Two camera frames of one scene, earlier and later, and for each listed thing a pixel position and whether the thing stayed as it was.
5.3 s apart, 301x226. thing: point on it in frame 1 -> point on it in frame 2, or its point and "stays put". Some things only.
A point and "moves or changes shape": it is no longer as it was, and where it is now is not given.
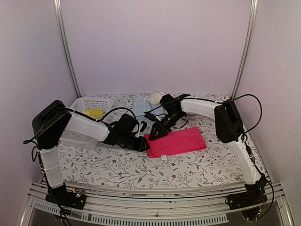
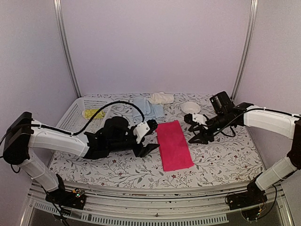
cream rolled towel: x=155 y=97 stays put
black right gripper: x=161 y=130 -> x=203 y=135
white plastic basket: x=96 y=108 stays put
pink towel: x=177 y=141 moves or changes shape
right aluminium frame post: x=254 y=15 stays put
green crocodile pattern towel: x=95 y=113 stays put
